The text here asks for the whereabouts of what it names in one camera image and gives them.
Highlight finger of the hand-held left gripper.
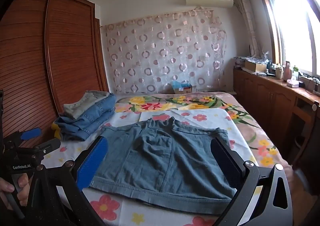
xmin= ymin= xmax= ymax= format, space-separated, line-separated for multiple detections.
xmin=32 ymin=138 xmax=61 ymax=160
xmin=5 ymin=128 xmax=42 ymax=141

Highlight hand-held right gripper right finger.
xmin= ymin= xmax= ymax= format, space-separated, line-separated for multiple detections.
xmin=211 ymin=136 xmax=293 ymax=226

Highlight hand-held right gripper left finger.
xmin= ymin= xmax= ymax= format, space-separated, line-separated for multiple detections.
xmin=27 ymin=136 xmax=109 ymax=226

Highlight teal pants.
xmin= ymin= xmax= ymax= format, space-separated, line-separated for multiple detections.
xmin=90 ymin=117 xmax=237 ymax=214

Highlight folded grey-green pants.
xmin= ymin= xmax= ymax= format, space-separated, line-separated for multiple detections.
xmin=63 ymin=90 xmax=110 ymax=119

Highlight person's left hand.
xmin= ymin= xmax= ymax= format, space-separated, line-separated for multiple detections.
xmin=0 ymin=173 xmax=29 ymax=206

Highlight yellow cloth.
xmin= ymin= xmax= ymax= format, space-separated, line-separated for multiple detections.
xmin=52 ymin=122 xmax=62 ymax=139

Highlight folded blue jeans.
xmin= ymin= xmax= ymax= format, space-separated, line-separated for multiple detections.
xmin=52 ymin=93 xmax=117 ymax=141

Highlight pink floral bedsheet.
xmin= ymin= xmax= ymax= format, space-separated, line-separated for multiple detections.
xmin=115 ymin=92 xmax=293 ymax=166

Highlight white floral blanket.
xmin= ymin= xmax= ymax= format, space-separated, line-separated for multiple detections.
xmin=42 ymin=107 xmax=258 ymax=226

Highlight long wooden cabinet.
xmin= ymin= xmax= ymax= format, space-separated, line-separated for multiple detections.
xmin=233 ymin=67 xmax=320 ymax=191

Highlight cardboard box with blue bags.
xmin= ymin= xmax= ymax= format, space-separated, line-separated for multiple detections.
xmin=171 ymin=81 xmax=193 ymax=95

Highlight brown wooden wardrobe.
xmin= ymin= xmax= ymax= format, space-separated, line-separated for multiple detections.
xmin=0 ymin=0 xmax=110 ymax=149

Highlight open cardboard box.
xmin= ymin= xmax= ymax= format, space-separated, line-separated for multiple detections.
xmin=244 ymin=60 xmax=267 ymax=73

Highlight pink bottle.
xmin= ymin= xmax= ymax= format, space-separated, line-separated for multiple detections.
xmin=282 ymin=61 xmax=293 ymax=82

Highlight sheer circle-patterned curtain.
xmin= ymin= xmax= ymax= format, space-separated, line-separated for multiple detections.
xmin=104 ymin=10 xmax=228 ymax=94

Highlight patterned window curtain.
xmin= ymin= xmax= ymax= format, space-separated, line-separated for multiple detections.
xmin=232 ymin=0 xmax=260 ymax=58

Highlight wooden framed window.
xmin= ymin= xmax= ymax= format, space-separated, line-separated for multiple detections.
xmin=254 ymin=0 xmax=320 ymax=79

